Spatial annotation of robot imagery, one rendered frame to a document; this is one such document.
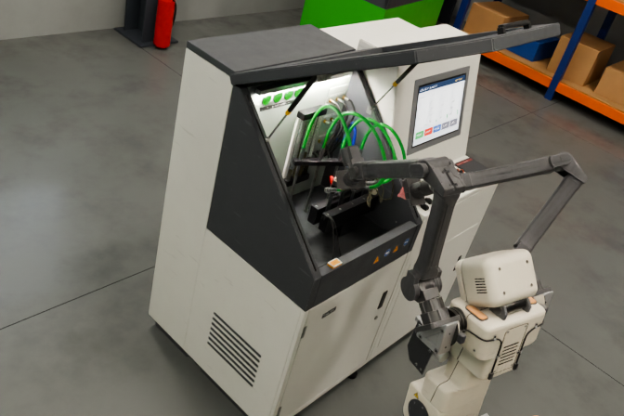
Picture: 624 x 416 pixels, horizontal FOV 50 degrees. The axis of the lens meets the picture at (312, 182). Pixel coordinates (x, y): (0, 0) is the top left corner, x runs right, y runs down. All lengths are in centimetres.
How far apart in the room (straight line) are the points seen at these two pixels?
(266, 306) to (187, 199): 57
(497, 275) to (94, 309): 213
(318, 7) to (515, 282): 482
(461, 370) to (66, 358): 183
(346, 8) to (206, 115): 393
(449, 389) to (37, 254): 236
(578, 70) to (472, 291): 594
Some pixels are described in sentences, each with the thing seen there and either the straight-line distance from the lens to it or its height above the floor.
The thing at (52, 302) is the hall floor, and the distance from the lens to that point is 358.
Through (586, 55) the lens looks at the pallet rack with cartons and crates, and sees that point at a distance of 784.
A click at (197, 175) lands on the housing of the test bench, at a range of 276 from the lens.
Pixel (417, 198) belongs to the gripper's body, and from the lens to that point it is 244.
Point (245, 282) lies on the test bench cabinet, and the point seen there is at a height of 70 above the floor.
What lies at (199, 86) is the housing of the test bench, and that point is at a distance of 263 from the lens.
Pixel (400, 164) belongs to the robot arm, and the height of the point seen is 154.
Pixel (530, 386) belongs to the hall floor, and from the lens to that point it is 392.
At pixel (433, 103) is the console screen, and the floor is 132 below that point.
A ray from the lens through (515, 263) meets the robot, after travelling 213.
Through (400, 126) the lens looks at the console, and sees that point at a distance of 296.
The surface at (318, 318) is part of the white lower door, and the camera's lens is 267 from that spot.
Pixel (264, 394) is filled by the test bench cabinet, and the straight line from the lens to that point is 294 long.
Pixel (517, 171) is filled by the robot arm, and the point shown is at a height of 148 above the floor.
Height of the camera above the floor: 248
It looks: 31 degrees down
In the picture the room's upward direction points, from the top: 15 degrees clockwise
